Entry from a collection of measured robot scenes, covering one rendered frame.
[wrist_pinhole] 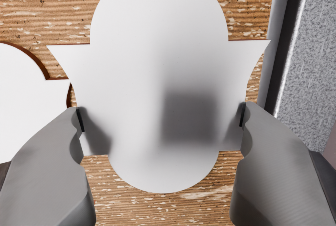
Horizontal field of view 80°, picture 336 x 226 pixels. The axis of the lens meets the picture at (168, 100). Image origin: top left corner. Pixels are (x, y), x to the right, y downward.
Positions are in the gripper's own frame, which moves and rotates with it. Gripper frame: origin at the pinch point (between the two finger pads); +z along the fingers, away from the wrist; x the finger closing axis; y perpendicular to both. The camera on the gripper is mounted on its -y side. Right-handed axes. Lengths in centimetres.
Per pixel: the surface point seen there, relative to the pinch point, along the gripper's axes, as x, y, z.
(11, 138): -15.6, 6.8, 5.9
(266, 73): 11.5, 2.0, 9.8
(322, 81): 18.5, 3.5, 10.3
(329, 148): 115, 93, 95
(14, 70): -13.2, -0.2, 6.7
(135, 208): -4.1, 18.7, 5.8
